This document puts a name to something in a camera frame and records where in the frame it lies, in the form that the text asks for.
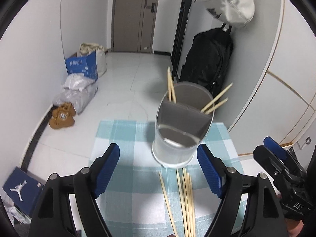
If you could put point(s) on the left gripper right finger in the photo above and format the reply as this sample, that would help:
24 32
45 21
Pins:
248 205

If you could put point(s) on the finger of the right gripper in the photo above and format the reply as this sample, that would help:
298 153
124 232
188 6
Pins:
272 162
288 159

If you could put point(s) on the bamboo chopstick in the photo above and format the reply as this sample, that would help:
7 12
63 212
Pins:
171 84
208 106
182 204
187 201
169 92
211 110
168 205
193 214

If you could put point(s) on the blue jordan shoebox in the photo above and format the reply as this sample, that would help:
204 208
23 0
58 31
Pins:
24 190

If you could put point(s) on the grey white utensil holder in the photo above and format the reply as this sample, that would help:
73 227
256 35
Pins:
181 126

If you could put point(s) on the teal white checked tablecloth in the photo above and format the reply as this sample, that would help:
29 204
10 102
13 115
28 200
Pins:
133 203

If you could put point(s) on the brown shoe pair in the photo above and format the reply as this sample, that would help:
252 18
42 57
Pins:
63 116

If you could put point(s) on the black backpack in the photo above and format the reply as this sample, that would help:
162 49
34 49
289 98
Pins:
207 61

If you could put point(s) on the grey plastic parcel bag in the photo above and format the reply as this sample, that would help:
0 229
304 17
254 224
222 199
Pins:
79 99

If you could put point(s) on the white plastic parcel bag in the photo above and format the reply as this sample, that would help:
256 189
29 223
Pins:
77 81

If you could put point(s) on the blue cardboard box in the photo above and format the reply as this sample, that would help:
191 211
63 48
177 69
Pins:
85 65

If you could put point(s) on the black coat rack pole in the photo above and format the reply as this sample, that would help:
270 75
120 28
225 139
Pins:
179 36

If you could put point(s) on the beige tote bag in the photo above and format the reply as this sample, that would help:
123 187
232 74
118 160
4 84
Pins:
99 52

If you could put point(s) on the brown door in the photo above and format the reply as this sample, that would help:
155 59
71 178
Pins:
133 25

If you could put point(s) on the wall power socket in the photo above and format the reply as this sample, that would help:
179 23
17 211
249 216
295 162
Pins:
308 140

